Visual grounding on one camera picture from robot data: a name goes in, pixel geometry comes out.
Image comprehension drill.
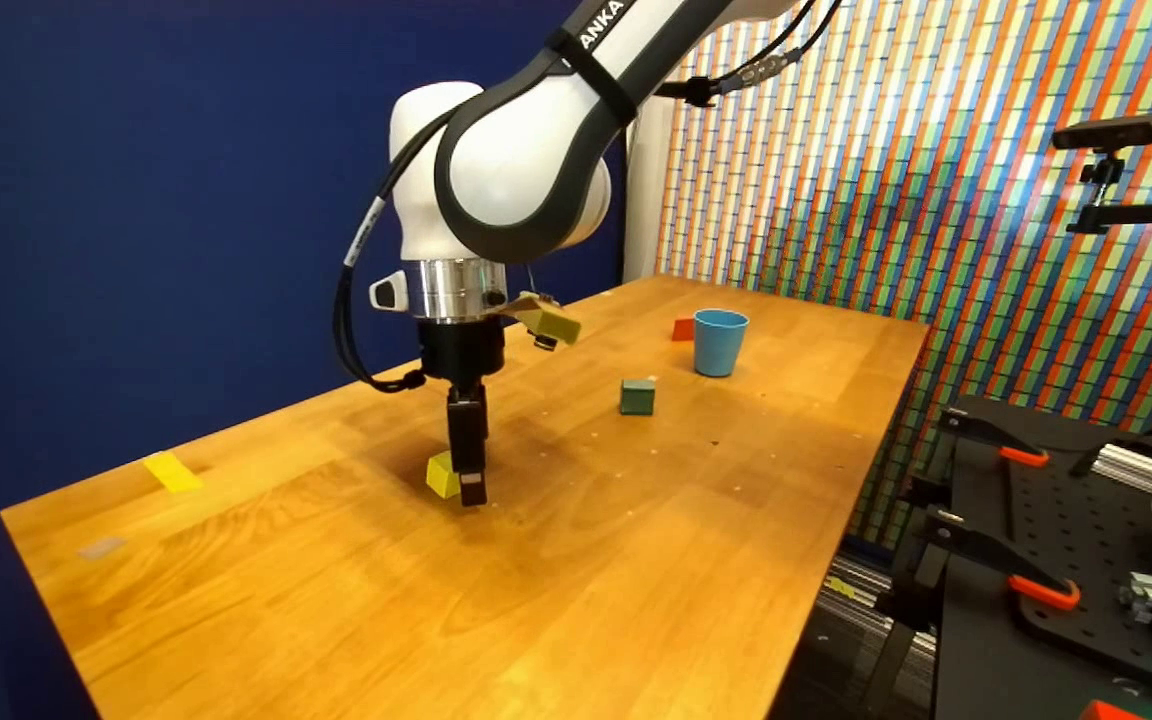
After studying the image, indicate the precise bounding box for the black perforated breadboard table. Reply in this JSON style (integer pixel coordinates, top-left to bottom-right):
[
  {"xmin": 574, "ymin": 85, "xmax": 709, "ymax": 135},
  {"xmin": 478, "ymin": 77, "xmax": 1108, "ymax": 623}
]
[{"xmin": 926, "ymin": 395, "xmax": 1152, "ymax": 720}]

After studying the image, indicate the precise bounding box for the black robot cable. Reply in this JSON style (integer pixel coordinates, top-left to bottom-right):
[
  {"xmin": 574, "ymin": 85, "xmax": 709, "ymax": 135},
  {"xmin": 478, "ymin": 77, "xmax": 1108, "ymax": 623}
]
[{"xmin": 326, "ymin": 111, "xmax": 430, "ymax": 400}]

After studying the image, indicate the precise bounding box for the white wall pillar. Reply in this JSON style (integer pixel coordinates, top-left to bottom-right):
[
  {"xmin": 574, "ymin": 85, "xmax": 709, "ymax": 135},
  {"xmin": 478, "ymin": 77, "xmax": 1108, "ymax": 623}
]
[{"xmin": 620, "ymin": 94, "xmax": 680, "ymax": 289}]

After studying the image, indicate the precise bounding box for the yellow wooden cube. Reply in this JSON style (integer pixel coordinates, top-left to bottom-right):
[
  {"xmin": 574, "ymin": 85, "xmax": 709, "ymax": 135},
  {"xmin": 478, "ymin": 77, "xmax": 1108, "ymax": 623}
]
[{"xmin": 421, "ymin": 451, "xmax": 464, "ymax": 506}]

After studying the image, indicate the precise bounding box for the grey aluminium rail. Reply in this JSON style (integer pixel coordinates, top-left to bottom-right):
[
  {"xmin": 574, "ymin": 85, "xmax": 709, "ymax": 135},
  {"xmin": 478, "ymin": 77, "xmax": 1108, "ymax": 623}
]
[{"xmin": 810, "ymin": 567, "xmax": 944, "ymax": 665}]

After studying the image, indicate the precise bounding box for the black camera on stand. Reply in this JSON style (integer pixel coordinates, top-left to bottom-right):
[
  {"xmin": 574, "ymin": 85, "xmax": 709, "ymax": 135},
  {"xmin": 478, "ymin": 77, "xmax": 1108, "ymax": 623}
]
[{"xmin": 1046, "ymin": 110, "xmax": 1152, "ymax": 156}]

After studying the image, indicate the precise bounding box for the blue plastic cup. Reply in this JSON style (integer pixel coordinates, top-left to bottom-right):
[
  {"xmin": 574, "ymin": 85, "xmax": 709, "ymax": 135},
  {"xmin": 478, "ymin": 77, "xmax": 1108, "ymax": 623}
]
[{"xmin": 692, "ymin": 309, "xmax": 751, "ymax": 382}]

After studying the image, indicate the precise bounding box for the thin black overhead cable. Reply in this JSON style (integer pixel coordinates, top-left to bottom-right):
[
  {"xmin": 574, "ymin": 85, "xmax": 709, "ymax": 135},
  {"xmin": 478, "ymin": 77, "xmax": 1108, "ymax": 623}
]
[{"xmin": 653, "ymin": 0, "xmax": 849, "ymax": 111}]

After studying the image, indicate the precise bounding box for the green wooden cube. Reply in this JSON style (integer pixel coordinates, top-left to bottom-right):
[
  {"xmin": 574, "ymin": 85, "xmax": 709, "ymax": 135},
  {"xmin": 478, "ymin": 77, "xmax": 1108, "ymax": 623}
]
[{"xmin": 616, "ymin": 375, "xmax": 660, "ymax": 421}]

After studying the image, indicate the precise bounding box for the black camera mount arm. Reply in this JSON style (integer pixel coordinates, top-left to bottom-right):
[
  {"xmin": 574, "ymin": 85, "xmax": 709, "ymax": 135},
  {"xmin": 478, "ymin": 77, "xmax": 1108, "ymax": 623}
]
[{"xmin": 1064, "ymin": 148, "xmax": 1152, "ymax": 249}]

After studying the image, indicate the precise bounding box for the yellow tape strip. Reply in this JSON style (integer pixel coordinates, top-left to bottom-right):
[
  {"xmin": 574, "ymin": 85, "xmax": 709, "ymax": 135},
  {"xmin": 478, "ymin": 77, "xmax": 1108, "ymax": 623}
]
[{"xmin": 138, "ymin": 447, "xmax": 209, "ymax": 499}]

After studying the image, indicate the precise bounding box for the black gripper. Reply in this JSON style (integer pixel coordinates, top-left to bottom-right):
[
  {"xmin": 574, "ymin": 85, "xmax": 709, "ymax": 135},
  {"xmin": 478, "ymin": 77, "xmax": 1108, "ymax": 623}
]
[{"xmin": 414, "ymin": 316, "xmax": 510, "ymax": 513}]

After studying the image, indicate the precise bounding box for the silver metal bar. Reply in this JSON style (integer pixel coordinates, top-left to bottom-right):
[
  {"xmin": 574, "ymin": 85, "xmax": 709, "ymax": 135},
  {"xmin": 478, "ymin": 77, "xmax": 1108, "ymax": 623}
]
[{"xmin": 1089, "ymin": 436, "xmax": 1152, "ymax": 499}]

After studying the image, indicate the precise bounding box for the orange handled black clamp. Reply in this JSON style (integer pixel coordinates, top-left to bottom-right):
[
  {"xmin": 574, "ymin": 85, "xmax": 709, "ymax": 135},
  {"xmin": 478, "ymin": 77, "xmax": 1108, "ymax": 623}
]
[
  {"xmin": 941, "ymin": 403, "xmax": 1054, "ymax": 475},
  {"xmin": 911, "ymin": 506, "xmax": 1089, "ymax": 619}
]

